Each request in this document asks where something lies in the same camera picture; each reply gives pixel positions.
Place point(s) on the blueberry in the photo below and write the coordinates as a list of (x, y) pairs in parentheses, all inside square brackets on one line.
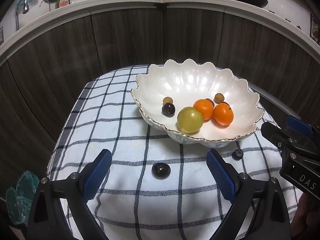
[(237, 154)]

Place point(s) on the white scalloped ceramic bowl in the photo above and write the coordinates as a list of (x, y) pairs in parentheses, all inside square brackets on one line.
[(187, 82)]

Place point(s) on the large orange mandarin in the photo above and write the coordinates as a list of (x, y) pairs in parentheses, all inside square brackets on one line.
[(223, 115)]

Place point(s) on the green yellow apple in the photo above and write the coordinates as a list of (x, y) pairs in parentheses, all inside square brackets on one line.
[(189, 120)]

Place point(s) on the chrome kitchen faucet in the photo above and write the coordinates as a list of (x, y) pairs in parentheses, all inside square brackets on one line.
[(22, 6)]

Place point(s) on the person's right hand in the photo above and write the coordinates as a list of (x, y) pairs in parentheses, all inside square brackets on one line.
[(305, 224)]

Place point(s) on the wire spice rack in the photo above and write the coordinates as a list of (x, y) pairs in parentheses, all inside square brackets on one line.
[(314, 28)]

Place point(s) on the small orange mandarin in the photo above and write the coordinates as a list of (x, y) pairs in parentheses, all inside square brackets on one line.
[(205, 107)]

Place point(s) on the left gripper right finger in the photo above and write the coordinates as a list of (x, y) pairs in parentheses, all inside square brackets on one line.
[(270, 219)]

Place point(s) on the green dish soap bottle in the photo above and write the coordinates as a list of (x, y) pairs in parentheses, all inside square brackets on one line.
[(61, 3)]

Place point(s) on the dark purple grape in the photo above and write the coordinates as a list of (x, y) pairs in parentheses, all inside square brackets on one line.
[(161, 170), (168, 109)]

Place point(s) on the checkered white blue cloth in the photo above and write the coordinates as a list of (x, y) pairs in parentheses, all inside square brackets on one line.
[(131, 203)]

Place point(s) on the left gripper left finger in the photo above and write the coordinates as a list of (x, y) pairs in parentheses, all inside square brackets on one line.
[(46, 218)]

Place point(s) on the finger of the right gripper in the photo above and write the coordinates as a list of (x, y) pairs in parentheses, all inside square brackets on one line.
[(299, 126), (275, 135)]

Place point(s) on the small brown longan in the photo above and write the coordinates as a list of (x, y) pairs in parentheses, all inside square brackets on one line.
[(167, 100)]

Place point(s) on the white kitchen countertop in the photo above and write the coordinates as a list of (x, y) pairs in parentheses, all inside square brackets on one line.
[(81, 9)]

